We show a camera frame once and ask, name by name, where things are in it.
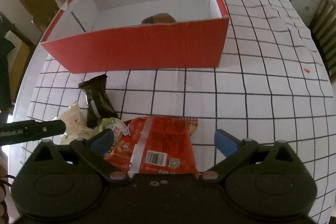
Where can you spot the black snack packet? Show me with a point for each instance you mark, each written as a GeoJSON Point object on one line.
{"type": "Point", "coordinates": [98, 103]}

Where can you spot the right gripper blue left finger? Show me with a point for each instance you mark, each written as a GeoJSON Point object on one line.
{"type": "Point", "coordinates": [93, 151]}

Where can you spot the red chip snack bag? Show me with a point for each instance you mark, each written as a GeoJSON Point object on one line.
{"type": "Point", "coordinates": [156, 145]}

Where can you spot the white black grid tablecloth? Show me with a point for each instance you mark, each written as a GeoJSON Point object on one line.
{"type": "Point", "coordinates": [270, 86]}

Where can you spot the yellow minion snack pack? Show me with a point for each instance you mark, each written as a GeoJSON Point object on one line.
{"type": "Point", "coordinates": [76, 126]}

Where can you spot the green white jelly pouch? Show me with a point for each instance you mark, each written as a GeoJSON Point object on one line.
{"type": "Point", "coordinates": [117, 126]}

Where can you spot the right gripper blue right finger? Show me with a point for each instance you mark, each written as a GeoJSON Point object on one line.
{"type": "Point", "coordinates": [236, 152]}

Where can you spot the brown snack in box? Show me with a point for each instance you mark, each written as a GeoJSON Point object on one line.
{"type": "Point", "coordinates": [161, 18]}

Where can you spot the red white cardboard box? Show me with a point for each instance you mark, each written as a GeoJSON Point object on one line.
{"type": "Point", "coordinates": [117, 35]}

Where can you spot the right wooden chair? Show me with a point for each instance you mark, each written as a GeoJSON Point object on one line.
{"type": "Point", "coordinates": [323, 32]}

